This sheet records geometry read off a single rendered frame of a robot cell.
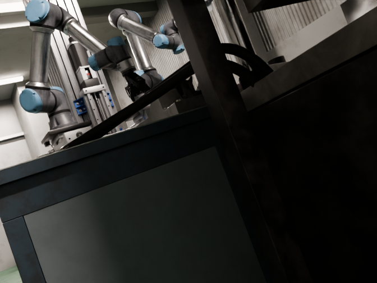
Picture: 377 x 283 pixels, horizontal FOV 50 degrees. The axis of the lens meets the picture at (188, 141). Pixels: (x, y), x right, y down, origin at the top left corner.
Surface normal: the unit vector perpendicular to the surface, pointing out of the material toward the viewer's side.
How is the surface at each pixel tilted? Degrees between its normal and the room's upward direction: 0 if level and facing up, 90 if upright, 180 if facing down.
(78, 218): 90
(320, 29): 90
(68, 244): 90
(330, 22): 90
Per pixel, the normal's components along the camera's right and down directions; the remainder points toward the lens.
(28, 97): -0.36, 0.20
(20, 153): 0.48, -0.23
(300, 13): -0.80, 0.27
